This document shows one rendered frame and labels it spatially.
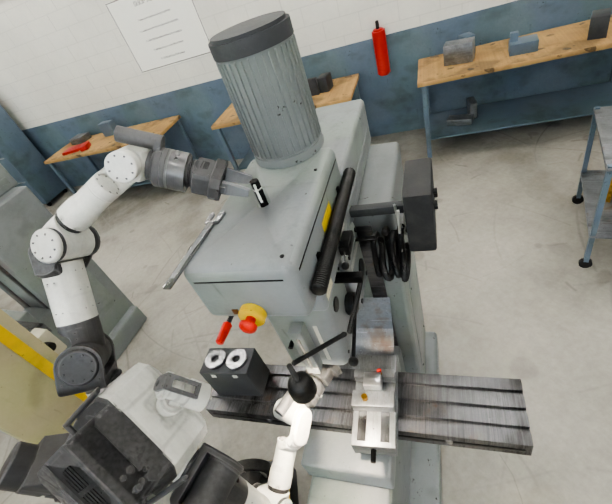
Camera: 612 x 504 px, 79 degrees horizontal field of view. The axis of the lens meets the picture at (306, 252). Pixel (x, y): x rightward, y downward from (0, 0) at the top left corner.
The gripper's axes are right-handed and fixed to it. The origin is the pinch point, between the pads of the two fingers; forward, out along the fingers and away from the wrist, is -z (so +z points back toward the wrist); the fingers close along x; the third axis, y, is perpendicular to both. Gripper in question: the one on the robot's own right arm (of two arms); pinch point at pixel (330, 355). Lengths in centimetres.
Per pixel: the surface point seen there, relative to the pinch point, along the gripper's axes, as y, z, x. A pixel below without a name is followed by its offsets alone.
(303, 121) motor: -75, -21, 0
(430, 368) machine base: 103, -64, -4
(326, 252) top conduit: -57, 4, -18
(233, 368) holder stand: 8.9, 17.5, 38.5
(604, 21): 17, -393, -39
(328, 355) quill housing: -15.0, 6.9, -7.7
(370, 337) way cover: 28.0, -27.9, 4.1
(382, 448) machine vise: 22.3, 12.9, -22.4
